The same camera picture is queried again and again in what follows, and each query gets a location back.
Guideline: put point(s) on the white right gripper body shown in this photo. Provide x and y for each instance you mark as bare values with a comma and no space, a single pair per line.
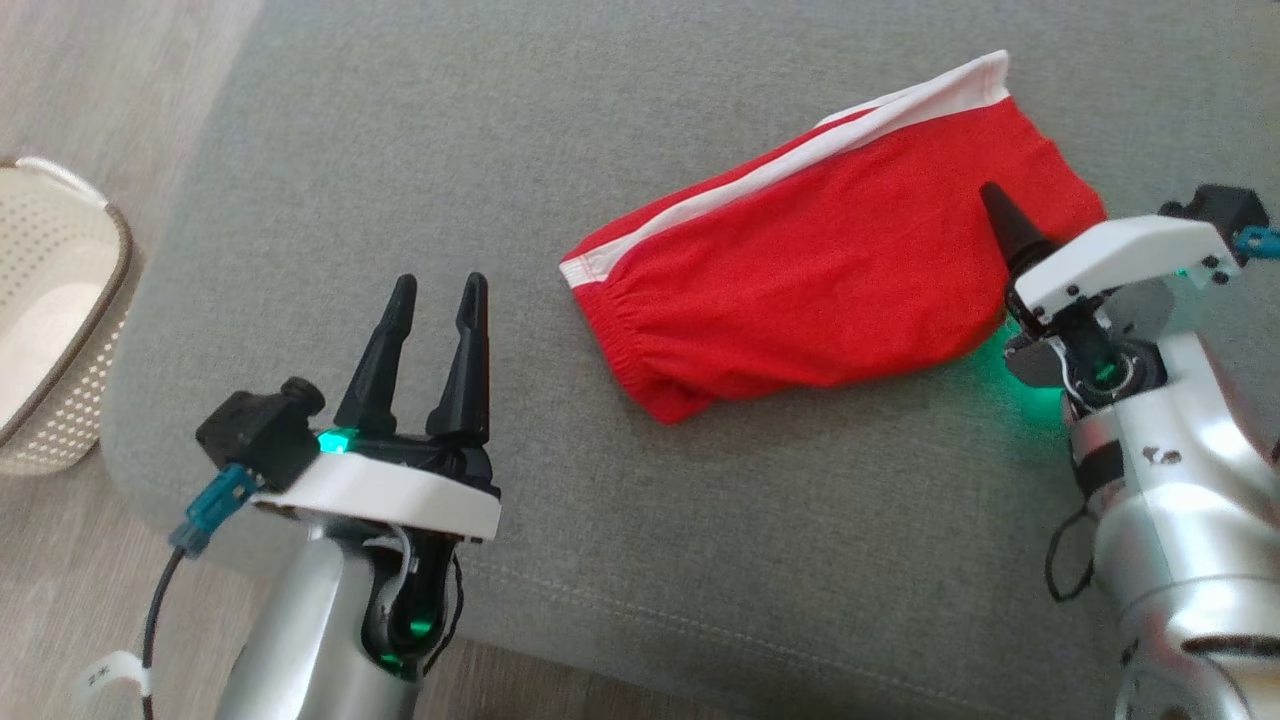
1130,250

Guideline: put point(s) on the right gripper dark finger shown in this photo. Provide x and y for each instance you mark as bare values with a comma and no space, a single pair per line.
1015,235

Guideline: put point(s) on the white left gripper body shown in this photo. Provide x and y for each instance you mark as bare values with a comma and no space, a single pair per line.
390,495

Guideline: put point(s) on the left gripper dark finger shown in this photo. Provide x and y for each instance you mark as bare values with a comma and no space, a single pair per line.
468,380
380,370

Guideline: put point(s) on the red shorts with white stripe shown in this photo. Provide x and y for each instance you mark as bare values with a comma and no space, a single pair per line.
820,280

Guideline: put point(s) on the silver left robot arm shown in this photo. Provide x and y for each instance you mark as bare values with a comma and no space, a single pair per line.
300,640

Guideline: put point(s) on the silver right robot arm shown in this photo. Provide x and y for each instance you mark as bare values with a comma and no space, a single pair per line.
1190,520

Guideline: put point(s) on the grey fabric sofa seat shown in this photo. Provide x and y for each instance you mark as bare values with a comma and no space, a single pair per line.
700,520

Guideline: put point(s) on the beige perforated laundry basket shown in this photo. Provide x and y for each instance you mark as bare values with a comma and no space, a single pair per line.
50,330

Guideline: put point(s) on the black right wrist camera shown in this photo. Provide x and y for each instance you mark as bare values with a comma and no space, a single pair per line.
1215,212

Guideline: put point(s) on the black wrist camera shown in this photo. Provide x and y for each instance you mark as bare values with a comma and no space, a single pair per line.
255,430
1215,212

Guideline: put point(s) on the teal right camera connector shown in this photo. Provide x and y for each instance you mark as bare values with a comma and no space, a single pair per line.
1258,240

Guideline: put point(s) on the teal camera connector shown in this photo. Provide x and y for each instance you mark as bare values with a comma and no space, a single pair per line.
212,510
1258,240

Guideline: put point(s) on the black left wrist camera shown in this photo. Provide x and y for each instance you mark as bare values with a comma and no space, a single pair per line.
255,430

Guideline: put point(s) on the teal left camera connector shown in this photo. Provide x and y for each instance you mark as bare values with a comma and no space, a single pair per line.
212,510

